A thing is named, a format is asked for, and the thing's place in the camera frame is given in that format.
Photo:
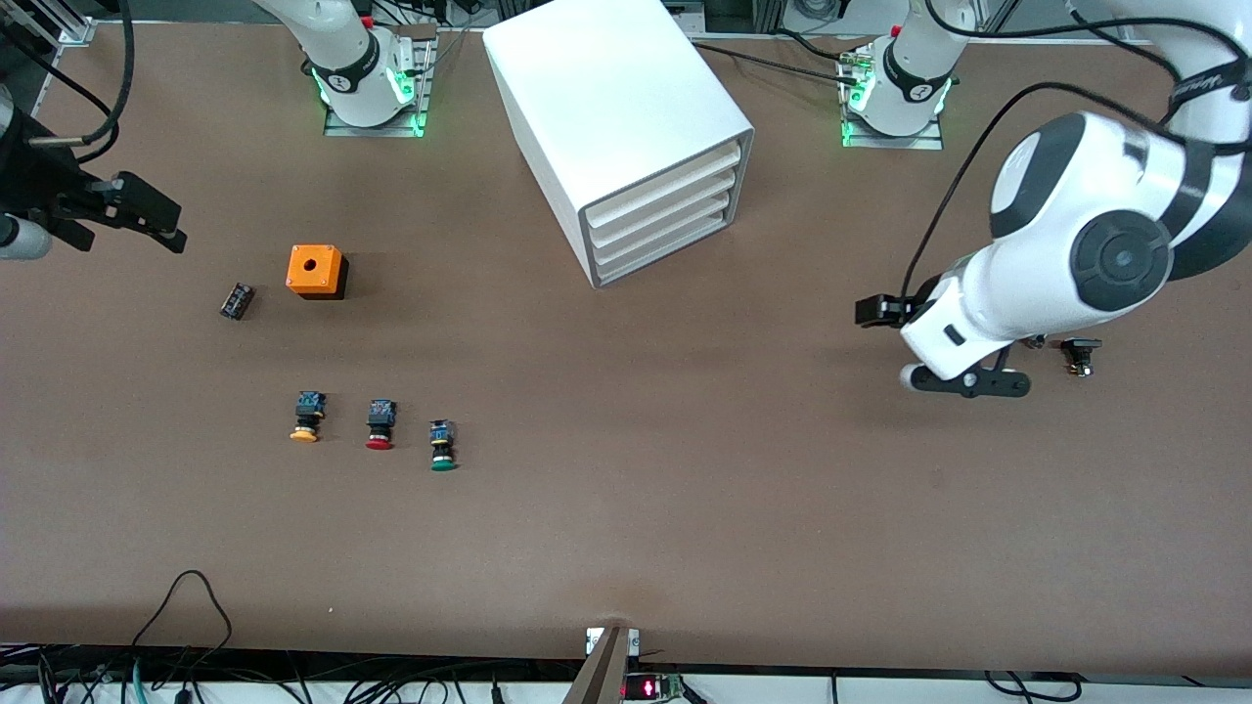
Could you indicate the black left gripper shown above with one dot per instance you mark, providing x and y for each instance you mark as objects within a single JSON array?
[{"x": 892, "y": 310}]

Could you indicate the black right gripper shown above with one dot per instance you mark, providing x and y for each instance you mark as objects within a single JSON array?
[{"x": 37, "y": 186}]

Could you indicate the green push button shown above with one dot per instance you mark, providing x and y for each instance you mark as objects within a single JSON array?
[{"x": 443, "y": 445}]

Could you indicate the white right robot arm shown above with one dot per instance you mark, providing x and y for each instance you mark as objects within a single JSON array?
[{"x": 342, "y": 49}]

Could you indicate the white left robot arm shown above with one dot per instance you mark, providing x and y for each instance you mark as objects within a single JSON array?
[{"x": 1076, "y": 254}]

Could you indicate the yellow push button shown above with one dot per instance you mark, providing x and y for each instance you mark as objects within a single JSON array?
[{"x": 307, "y": 418}]

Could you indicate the red push button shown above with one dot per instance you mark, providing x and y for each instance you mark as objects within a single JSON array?
[{"x": 380, "y": 426}]

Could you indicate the small black terminal block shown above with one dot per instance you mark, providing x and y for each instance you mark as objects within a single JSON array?
[{"x": 237, "y": 301}]

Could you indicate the small grey metal component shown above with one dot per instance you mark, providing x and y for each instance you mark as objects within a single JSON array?
[{"x": 1034, "y": 342}]

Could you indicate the black component with brass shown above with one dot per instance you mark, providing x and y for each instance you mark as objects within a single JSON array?
[{"x": 1081, "y": 350}]

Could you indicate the device with red display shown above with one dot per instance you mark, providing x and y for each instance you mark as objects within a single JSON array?
[{"x": 650, "y": 687}]

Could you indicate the orange button enclosure box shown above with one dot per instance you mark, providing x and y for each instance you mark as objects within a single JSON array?
[{"x": 313, "y": 269}]

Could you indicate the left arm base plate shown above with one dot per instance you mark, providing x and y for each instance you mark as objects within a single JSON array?
[{"x": 895, "y": 142}]

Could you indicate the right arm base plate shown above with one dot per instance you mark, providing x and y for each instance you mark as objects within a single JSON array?
[{"x": 423, "y": 98}]

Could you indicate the grey camera post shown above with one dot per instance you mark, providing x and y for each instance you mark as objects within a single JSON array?
[{"x": 599, "y": 675}]

